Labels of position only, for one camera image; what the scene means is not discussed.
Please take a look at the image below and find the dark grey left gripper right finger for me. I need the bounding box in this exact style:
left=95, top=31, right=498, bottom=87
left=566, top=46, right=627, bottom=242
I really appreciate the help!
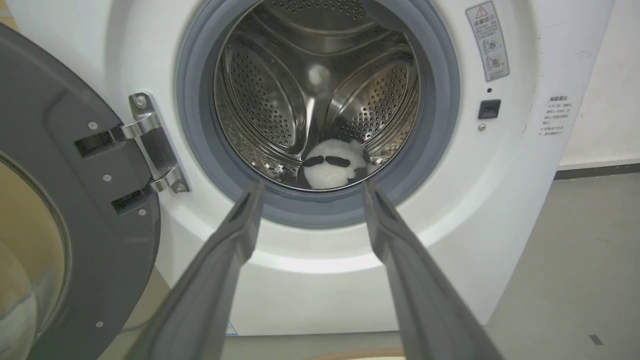
left=362, top=180, right=505, bottom=360

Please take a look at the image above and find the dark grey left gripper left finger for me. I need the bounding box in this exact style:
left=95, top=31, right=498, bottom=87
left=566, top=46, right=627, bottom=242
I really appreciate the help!
left=126, top=181, right=266, bottom=360

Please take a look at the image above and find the black and white panda plush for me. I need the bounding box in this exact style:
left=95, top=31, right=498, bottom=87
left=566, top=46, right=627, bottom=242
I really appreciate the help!
left=298, top=138, right=372, bottom=191

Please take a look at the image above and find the white front-load washing machine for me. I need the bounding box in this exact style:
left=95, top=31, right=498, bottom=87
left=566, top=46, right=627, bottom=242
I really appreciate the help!
left=5, top=0, right=617, bottom=337

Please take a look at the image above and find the grey washing machine door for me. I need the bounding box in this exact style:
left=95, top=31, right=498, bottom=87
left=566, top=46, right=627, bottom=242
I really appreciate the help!
left=0, top=22, right=162, bottom=360

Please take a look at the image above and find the steel washing machine drum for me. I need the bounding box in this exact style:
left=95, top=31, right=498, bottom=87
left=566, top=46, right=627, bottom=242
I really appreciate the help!
left=213, top=0, right=422, bottom=192

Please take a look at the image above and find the chrome door hinge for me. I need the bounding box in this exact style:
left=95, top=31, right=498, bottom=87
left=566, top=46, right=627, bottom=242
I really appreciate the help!
left=120, top=92, right=192, bottom=194

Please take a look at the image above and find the grey rubber door gasket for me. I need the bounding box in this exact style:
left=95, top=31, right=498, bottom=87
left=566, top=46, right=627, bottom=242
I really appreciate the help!
left=175, top=0, right=461, bottom=230

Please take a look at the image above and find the black door latch socket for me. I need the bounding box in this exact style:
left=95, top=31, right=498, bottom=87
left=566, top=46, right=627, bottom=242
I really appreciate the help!
left=478, top=99, right=502, bottom=120

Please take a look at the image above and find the dark grey baseboard strip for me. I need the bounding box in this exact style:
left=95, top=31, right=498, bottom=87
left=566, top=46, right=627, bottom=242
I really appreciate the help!
left=554, top=163, right=640, bottom=181

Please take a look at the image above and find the printed text sticker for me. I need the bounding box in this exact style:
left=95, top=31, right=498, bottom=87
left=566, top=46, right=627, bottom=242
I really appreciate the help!
left=539, top=95, right=572, bottom=138

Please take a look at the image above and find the warning label sticker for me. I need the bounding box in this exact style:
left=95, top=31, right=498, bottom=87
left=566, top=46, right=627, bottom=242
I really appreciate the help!
left=465, top=1, right=510, bottom=83

